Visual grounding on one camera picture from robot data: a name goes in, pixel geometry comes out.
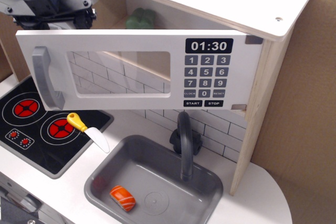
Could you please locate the white toy microwave door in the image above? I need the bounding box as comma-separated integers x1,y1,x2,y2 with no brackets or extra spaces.
16,29,264,111

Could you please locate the orange salmon sushi toy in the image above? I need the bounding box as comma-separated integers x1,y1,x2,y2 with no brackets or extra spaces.
109,185,136,212

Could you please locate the grey plastic sink basin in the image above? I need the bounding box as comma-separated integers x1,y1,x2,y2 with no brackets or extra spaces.
84,135,223,223

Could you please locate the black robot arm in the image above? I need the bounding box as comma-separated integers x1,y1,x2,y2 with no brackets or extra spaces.
1,0,96,30

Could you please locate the yellow handled toy knife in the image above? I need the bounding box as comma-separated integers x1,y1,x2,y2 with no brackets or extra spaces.
67,112,110,153

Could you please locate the brown cardboard panel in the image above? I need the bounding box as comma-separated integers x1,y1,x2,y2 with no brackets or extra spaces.
252,0,335,223

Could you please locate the green toy vegetable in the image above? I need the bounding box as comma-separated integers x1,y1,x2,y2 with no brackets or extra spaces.
125,7,156,29

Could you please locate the dark grey toy faucet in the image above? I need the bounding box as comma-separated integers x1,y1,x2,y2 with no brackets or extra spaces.
170,111,202,182

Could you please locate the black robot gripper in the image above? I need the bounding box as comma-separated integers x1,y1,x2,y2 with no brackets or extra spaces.
5,0,97,29

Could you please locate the black toy stovetop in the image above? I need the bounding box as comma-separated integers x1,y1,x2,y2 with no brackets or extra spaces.
0,76,114,179

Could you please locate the white wooden microwave cabinet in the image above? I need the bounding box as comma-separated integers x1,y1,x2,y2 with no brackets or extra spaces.
94,0,309,195

